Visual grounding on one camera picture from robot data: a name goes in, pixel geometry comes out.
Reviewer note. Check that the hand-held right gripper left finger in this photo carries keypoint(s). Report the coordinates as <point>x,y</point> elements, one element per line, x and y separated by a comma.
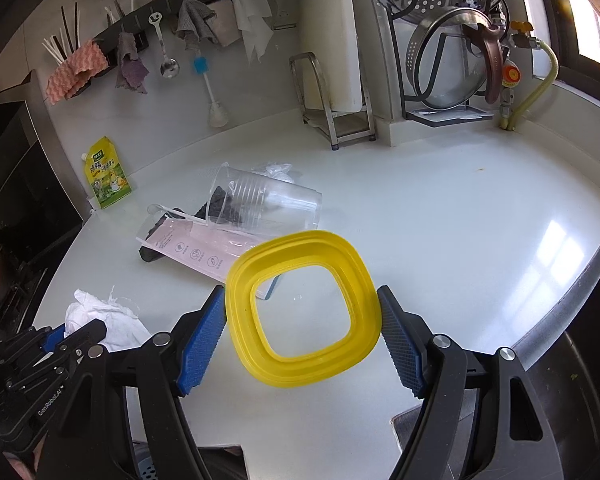
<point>200,345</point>

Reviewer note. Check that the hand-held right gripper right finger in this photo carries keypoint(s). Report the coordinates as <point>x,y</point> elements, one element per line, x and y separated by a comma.
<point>405,345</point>

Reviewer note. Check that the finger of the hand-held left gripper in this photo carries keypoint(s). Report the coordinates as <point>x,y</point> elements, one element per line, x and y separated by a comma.
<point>87,334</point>
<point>54,336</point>

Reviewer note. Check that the white tissue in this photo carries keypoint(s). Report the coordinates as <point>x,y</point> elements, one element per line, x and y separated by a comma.
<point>105,320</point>

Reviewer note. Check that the pink paper packet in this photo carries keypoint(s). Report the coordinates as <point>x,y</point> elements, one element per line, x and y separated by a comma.
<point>195,250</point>

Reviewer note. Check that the grey perforated waste basket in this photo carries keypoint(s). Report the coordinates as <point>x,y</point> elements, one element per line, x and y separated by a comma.
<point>147,465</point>

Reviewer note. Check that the clear plastic spoon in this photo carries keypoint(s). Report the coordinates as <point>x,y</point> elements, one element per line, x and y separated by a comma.
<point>157,208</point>

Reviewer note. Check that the clear plastic cup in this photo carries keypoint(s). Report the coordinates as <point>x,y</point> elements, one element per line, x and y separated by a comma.
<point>280,200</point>

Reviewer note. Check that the clear plastic wrap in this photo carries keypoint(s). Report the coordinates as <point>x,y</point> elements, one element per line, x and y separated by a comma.
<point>275,172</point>

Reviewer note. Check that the black gas stove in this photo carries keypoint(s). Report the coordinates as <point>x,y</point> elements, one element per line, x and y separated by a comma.
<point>10,295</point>

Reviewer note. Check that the yellow seasoning pouch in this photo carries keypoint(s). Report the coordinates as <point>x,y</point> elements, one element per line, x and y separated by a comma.
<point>107,175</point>

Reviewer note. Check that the steel kitchen sink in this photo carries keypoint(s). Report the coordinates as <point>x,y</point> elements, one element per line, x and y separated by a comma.
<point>580,360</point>

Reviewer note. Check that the black lid rack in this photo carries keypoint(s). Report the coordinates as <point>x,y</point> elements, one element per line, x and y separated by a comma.
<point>450,117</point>

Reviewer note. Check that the metal cutting board rack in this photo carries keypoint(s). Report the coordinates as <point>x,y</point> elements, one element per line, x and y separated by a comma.
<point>330,125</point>

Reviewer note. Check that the blue white bottle brush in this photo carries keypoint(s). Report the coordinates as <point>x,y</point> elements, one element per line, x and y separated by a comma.
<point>216,112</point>

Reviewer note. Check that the pink sponge cloth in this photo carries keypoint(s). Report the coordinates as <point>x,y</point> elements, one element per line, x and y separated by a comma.
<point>77,72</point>

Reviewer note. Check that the purple grey dishcloth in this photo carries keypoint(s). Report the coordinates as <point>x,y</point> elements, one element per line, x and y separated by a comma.
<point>132,67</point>

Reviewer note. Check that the glass pot lid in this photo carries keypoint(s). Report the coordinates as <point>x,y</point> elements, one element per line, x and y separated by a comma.
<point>455,75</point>

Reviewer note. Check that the metal spoon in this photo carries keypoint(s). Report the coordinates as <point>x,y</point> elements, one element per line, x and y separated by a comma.
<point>169,66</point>

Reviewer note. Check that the bundle of chopsticks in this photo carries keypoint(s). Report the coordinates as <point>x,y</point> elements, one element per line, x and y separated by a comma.
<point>60,50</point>

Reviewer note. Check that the brass gas valve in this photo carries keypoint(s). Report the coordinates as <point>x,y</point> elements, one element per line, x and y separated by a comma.
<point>510,77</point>

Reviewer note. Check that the white cutting board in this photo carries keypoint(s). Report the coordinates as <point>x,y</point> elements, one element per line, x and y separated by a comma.
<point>335,35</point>

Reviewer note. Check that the white dishcloth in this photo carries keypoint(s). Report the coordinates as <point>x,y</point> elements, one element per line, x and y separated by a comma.
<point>252,20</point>

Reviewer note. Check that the brown window frame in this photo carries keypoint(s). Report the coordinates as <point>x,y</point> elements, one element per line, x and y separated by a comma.
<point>575,15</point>

